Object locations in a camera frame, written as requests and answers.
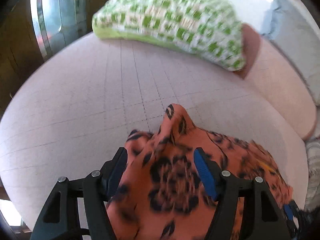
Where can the wooden door with stained glass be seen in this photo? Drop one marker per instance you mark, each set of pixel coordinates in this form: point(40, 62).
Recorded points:
point(15, 55)

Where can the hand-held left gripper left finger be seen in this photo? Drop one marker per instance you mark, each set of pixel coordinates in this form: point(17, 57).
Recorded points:
point(115, 172)

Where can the pink bolster cushion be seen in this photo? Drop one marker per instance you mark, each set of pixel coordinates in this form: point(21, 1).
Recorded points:
point(280, 87)

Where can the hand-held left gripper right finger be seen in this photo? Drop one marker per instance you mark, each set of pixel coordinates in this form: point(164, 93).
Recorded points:
point(205, 175)

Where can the pink sofa bed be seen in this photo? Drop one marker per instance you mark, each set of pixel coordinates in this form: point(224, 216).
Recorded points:
point(75, 105)

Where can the small striped floral cushion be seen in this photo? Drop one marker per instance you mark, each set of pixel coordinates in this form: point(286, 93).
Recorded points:
point(313, 167)

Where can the orange floral blouse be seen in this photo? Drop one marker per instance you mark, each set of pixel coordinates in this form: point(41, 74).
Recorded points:
point(175, 180)

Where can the green checkered pillow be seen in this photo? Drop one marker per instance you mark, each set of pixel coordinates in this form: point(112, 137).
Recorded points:
point(162, 17)

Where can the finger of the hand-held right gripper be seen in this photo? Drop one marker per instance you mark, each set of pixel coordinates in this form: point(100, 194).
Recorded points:
point(288, 211)

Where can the grey-blue pillow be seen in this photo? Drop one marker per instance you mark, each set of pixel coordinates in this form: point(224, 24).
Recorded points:
point(282, 22)

